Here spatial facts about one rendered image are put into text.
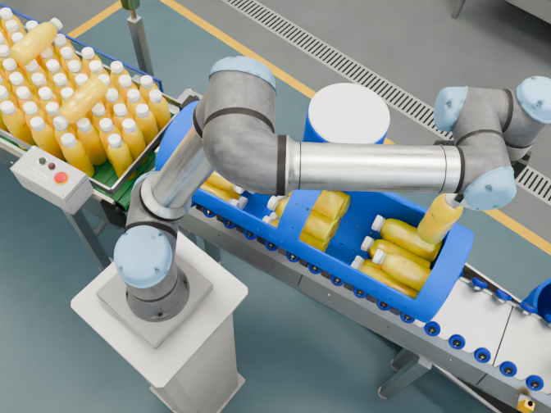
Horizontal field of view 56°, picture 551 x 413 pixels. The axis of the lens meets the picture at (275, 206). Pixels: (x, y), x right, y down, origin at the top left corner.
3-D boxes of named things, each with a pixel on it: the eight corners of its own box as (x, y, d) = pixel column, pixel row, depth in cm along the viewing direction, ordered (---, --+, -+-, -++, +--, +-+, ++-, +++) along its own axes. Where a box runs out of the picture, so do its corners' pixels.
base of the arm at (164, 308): (163, 333, 121) (157, 319, 113) (114, 301, 125) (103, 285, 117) (202, 283, 128) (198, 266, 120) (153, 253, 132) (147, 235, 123)
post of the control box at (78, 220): (125, 303, 246) (59, 196, 159) (119, 299, 247) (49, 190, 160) (130, 296, 248) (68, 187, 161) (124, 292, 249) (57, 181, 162)
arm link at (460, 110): (453, 126, 81) (522, 129, 81) (443, 74, 87) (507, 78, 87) (437, 156, 88) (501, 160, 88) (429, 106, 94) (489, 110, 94)
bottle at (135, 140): (143, 169, 177) (133, 138, 162) (125, 161, 178) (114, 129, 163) (153, 154, 180) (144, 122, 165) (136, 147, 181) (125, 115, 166)
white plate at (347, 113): (291, 113, 175) (291, 115, 176) (356, 161, 166) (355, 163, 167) (343, 70, 185) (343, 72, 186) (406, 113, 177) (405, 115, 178)
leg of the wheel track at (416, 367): (387, 401, 230) (430, 371, 175) (375, 395, 231) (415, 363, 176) (392, 390, 232) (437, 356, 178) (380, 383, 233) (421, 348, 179)
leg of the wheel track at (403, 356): (399, 374, 236) (445, 336, 181) (387, 367, 237) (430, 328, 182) (404, 362, 239) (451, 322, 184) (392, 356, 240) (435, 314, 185)
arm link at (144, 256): (120, 300, 115) (105, 274, 103) (130, 246, 122) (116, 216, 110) (175, 301, 115) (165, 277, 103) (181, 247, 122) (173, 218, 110)
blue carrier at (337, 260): (415, 339, 146) (453, 296, 123) (158, 201, 164) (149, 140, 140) (445, 263, 161) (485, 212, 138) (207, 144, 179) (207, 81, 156)
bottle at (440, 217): (434, 217, 133) (459, 180, 118) (448, 239, 130) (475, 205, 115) (411, 225, 132) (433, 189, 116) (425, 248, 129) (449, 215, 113)
